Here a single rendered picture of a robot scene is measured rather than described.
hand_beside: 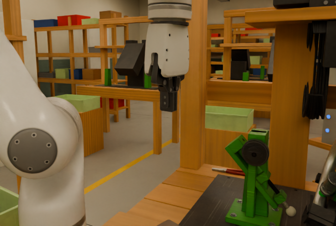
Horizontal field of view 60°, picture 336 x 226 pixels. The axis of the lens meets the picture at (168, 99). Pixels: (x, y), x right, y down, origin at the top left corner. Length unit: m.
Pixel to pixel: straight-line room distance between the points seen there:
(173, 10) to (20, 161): 0.35
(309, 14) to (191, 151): 0.72
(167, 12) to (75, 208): 0.40
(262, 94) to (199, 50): 0.32
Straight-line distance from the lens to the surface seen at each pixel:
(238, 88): 1.30
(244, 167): 0.91
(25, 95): 0.51
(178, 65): 0.57
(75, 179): 0.62
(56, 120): 0.49
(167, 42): 0.54
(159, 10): 0.55
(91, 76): 6.55
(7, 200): 1.11
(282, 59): 1.18
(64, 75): 7.06
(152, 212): 1.03
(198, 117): 1.28
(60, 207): 0.58
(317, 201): 0.94
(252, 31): 7.91
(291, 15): 1.06
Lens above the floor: 1.39
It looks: 9 degrees down
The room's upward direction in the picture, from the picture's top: straight up
